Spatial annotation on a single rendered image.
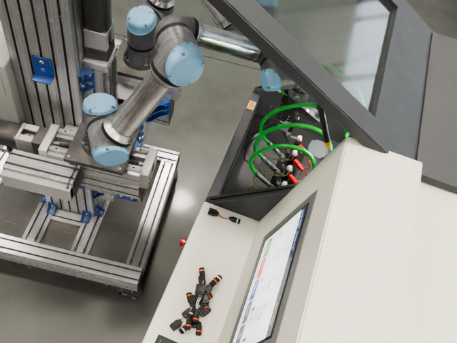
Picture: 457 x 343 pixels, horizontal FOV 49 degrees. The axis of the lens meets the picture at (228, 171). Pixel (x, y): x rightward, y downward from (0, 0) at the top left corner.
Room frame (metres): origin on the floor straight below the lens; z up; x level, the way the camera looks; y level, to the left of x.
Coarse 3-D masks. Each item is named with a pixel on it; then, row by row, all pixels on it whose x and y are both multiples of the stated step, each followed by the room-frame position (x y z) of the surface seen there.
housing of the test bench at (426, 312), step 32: (448, 64) 1.50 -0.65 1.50; (448, 96) 1.33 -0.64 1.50; (448, 128) 1.19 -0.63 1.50; (416, 160) 1.02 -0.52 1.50; (448, 160) 1.05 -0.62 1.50; (448, 192) 0.96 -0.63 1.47; (416, 224) 0.82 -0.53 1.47; (448, 224) 0.85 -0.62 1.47; (416, 256) 0.72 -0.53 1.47; (448, 256) 0.74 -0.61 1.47; (416, 288) 0.63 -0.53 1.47; (448, 288) 0.65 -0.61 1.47; (416, 320) 0.54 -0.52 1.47; (448, 320) 0.56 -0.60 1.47
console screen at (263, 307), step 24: (288, 216) 0.86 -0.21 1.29; (264, 240) 0.85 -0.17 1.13; (288, 240) 0.74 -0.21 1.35; (264, 264) 0.72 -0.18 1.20; (288, 264) 0.64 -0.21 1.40; (264, 288) 0.62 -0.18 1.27; (288, 288) 0.55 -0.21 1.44; (240, 312) 0.59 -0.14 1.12; (264, 312) 0.53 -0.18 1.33; (240, 336) 0.50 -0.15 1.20; (264, 336) 0.45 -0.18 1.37
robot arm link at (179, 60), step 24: (168, 24) 1.18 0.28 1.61; (168, 48) 1.10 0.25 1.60; (192, 48) 1.11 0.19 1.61; (168, 72) 1.05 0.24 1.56; (192, 72) 1.08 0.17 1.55; (144, 96) 1.05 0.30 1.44; (120, 120) 1.02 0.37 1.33; (144, 120) 1.04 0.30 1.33; (96, 144) 0.97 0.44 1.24; (120, 144) 0.98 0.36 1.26
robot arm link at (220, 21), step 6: (204, 0) 1.55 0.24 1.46; (204, 6) 1.56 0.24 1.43; (210, 6) 1.55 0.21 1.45; (210, 12) 1.55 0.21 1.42; (216, 12) 1.55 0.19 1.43; (216, 18) 1.54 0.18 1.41; (222, 18) 1.55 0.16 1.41; (216, 24) 1.55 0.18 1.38; (222, 24) 1.54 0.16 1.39; (228, 24) 1.55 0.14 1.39; (228, 30) 1.54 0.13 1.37; (234, 30) 1.54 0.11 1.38
